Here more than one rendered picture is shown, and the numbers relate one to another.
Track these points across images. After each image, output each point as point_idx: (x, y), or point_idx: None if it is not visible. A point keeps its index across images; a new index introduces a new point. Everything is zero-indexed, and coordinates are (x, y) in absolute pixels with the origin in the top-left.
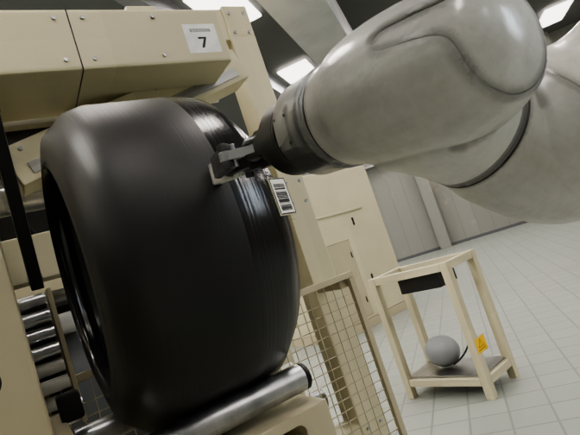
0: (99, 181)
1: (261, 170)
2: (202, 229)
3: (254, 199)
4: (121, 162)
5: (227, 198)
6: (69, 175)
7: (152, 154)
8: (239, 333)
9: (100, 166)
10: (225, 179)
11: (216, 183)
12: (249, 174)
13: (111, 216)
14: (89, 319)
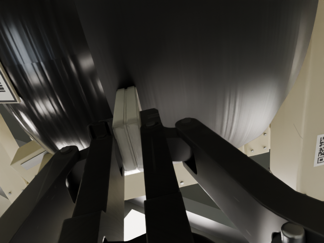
0: (289, 82)
1: (33, 114)
2: (170, 0)
3: (51, 60)
4: (260, 109)
5: (111, 61)
6: (293, 84)
7: (215, 124)
8: None
9: (280, 101)
10: (136, 105)
11: (136, 91)
12: (102, 129)
13: (301, 31)
14: None
